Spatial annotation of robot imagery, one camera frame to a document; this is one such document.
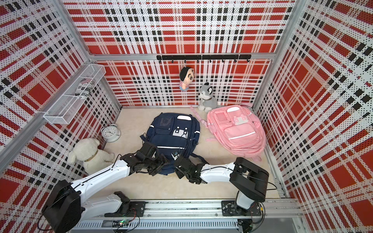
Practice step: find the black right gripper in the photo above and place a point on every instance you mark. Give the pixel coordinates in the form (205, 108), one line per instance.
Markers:
(178, 173)

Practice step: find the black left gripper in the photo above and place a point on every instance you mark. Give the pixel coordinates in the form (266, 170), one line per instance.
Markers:
(162, 161)

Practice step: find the navy blue backpack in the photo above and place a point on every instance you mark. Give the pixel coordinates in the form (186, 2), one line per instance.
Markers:
(173, 131)

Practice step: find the pink school backpack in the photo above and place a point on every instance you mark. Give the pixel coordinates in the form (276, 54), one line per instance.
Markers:
(237, 129)

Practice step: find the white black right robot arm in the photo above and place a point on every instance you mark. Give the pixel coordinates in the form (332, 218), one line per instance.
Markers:
(251, 181)

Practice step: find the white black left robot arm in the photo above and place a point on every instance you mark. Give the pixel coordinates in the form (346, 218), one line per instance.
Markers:
(71, 202)

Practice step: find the white alarm clock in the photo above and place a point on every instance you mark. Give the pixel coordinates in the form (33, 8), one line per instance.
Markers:
(111, 133)

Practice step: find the cream teddy bear plush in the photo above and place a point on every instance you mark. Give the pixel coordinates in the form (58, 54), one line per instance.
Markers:
(93, 158)

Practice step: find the green circuit board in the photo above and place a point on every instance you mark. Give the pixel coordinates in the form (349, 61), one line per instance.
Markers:
(115, 223)

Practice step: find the grey white husky plush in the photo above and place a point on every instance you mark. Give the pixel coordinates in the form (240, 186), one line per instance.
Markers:
(207, 101)

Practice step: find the cartoon boy doll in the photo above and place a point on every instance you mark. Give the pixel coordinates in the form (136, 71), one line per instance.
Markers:
(186, 76)

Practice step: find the striped can on shelf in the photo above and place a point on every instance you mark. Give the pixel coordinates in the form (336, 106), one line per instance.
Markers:
(84, 88)

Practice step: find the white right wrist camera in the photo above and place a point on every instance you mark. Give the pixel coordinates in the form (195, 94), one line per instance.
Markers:
(176, 154)

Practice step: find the white wire mesh shelf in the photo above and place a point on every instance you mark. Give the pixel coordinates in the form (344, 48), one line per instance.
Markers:
(67, 105)

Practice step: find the black wall hook rail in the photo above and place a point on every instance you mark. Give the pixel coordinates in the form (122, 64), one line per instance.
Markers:
(222, 57)

